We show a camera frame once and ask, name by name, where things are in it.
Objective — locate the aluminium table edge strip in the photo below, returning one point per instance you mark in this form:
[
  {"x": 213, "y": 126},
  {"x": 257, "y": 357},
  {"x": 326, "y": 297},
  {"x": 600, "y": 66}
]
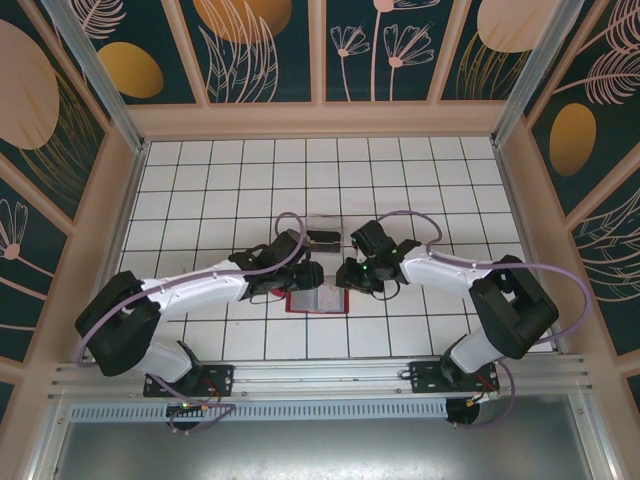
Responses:
[
  {"x": 516, "y": 200},
  {"x": 127, "y": 200}
]

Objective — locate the wall panel pink circle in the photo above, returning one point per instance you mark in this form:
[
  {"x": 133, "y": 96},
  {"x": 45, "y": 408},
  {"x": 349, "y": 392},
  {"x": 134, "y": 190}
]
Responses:
[{"x": 500, "y": 25}]

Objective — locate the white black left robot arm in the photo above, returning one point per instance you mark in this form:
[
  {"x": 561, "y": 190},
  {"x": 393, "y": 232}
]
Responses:
[{"x": 200, "y": 292}]

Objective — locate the white card red pattern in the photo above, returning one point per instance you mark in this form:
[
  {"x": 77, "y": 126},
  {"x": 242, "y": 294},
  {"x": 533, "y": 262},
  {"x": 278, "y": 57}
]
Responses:
[{"x": 334, "y": 299}]

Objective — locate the dark grey credit card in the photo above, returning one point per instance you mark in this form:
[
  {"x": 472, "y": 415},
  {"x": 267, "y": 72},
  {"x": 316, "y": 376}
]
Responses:
[{"x": 325, "y": 235}]

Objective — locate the aluminium front rail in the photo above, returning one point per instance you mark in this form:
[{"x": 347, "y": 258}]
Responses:
[{"x": 325, "y": 375}]

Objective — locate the aluminium corner post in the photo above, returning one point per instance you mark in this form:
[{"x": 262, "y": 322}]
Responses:
[
  {"x": 526, "y": 75},
  {"x": 106, "y": 85}
]

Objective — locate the wall panel orange circle leaves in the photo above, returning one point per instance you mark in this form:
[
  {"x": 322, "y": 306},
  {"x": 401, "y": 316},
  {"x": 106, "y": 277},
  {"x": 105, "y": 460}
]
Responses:
[{"x": 240, "y": 20}]

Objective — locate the wall panel orange oval fern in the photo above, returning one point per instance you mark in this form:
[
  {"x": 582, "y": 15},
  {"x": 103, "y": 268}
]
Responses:
[{"x": 575, "y": 140}]

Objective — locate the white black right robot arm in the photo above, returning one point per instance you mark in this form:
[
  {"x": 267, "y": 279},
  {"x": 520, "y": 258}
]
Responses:
[{"x": 440, "y": 272}]

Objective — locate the grey metal sheet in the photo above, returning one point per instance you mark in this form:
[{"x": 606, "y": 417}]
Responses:
[{"x": 325, "y": 450}]

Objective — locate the wall panel pink leaf outlines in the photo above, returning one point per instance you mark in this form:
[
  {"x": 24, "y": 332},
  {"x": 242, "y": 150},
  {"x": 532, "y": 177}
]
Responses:
[{"x": 610, "y": 260}]

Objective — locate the wall panel flower outline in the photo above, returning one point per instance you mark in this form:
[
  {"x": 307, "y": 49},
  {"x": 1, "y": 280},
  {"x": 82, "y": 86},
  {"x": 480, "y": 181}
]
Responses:
[{"x": 25, "y": 280}]

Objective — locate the wall panel large pink oval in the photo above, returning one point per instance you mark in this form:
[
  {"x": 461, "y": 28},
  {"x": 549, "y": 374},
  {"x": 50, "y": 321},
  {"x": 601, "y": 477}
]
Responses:
[{"x": 30, "y": 100}]

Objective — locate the wall panel pink flowers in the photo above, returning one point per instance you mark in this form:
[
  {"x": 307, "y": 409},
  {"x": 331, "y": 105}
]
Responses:
[{"x": 360, "y": 60}]

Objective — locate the clear acrylic card stand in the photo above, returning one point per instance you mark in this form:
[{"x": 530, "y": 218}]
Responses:
[{"x": 325, "y": 222}]

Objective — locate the red card holder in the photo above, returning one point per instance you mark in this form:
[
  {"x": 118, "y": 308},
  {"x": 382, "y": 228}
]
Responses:
[{"x": 305, "y": 301}]

